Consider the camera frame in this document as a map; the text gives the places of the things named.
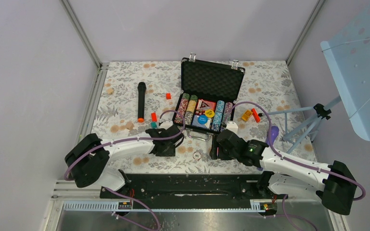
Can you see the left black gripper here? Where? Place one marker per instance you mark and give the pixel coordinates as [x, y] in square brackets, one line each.
[170, 153]

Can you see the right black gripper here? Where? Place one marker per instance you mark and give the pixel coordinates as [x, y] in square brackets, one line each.
[214, 151]

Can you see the single red poker chip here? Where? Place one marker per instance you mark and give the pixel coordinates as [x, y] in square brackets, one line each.
[197, 156]

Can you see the blue small blind button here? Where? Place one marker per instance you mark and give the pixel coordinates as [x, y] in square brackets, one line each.
[203, 121]

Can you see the yellow big blind button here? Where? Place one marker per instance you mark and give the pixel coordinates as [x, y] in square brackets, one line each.
[209, 113]

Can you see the black poker case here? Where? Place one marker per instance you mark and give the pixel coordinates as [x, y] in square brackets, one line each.
[207, 85]

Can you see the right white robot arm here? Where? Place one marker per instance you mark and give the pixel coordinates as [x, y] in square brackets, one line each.
[333, 185]

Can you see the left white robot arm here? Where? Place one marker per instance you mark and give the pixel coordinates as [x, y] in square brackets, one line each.
[88, 162]

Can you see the teal cube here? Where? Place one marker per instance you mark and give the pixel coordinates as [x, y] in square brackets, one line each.
[153, 125]

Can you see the long red block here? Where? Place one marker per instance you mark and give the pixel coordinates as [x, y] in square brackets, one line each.
[154, 117]

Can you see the yellow block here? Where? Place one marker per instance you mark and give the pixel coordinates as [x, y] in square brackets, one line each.
[247, 114]

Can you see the red lego piece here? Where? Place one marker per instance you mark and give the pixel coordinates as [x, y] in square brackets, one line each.
[255, 115]

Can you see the floral table mat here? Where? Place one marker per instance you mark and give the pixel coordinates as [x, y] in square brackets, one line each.
[267, 83]

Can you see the black cylinder orange cap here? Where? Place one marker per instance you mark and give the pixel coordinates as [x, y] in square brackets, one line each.
[141, 102]

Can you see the light blue music stand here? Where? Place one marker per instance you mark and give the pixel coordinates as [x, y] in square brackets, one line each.
[348, 57]

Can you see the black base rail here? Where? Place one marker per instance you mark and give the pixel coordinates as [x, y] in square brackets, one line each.
[197, 191]

